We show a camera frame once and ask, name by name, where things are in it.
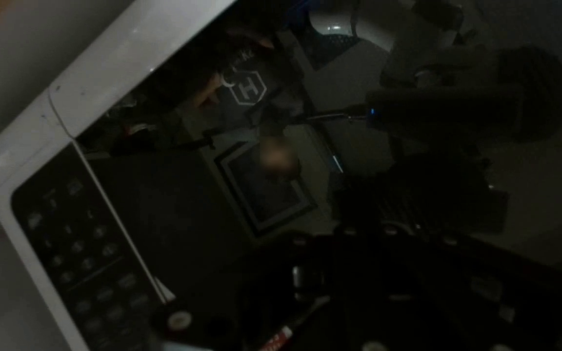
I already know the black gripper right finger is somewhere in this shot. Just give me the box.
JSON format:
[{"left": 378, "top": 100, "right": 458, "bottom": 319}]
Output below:
[{"left": 356, "top": 225, "right": 562, "bottom": 351}]

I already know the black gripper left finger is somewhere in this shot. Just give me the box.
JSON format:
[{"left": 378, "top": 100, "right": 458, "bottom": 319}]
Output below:
[{"left": 149, "top": 223, "right": 368, "bottom": 351}]

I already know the white microwave oven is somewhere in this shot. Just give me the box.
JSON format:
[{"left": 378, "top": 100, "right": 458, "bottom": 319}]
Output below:
[{"left": 46, "top": 0, "right": 562, "bottom": 351}]

